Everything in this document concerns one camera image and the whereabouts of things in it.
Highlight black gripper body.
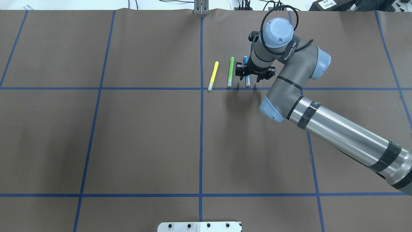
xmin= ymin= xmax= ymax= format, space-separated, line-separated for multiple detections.
xmin=236 ymin=62 xmax=276 ymax=81

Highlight blue marker pen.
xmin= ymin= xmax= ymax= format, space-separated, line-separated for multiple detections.
xmin=243 ymin=56 xmax=251 ymax=87

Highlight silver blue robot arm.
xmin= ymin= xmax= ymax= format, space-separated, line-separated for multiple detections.
xmin=236 ymin=13 xmax=411 ymax=195

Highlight green highlighter pen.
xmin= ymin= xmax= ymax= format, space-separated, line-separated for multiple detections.
xmin=227 ymin=57 xmax=235 ymax=88

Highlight yellow highlighter pen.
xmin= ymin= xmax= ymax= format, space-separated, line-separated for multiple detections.
xmin=207 ymin=61 xmax=219 ymax=91

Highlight brown paper table mat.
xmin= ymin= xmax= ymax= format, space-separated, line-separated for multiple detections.
xmin=1 ymin=9 xmax=411 ymax=232

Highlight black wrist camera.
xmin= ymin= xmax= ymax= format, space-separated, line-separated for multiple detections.
xmin=248 ymin=31 xmax=260 ymax=44

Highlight black camera cable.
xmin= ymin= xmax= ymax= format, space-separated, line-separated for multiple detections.
xmin=259 ymin=5 xmax=314 ymax=56

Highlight aluminium frame post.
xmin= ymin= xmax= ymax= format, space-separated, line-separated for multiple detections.
xmin=193 ymin=0 xmax=210 ymax=16

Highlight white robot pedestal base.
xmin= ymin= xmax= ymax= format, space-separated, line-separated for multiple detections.
xmin=157 ymin=221 xmax=242 ymax=232

